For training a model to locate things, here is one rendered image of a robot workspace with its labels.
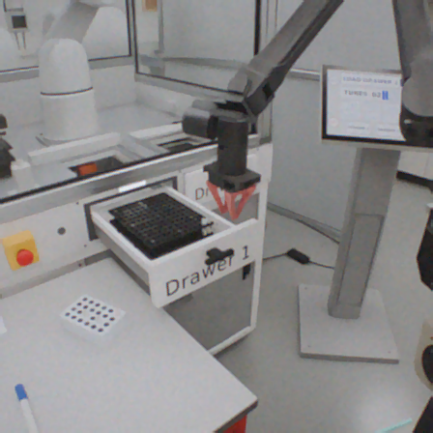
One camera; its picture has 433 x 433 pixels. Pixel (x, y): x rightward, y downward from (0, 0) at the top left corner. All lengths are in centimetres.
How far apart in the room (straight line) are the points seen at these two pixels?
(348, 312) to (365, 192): 64
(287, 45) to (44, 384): 78
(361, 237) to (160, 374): 120
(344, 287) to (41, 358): 141
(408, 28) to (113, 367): 81
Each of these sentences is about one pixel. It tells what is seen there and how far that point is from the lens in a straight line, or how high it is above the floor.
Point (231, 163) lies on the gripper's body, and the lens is 71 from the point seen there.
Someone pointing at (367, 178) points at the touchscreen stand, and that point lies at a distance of 163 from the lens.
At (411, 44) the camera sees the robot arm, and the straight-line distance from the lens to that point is 73.
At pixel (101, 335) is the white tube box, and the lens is 82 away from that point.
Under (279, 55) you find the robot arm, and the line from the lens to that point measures 75.
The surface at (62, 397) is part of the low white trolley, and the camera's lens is 79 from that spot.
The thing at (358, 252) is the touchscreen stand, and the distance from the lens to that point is 180.
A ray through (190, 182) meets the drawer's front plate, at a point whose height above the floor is 90.
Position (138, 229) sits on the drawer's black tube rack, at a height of 90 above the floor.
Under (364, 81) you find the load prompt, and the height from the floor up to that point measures 115.
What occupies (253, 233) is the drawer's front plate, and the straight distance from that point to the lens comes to 92.
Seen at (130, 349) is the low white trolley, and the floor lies 76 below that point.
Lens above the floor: 137
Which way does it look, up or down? 29 degrees down
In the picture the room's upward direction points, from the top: straight up
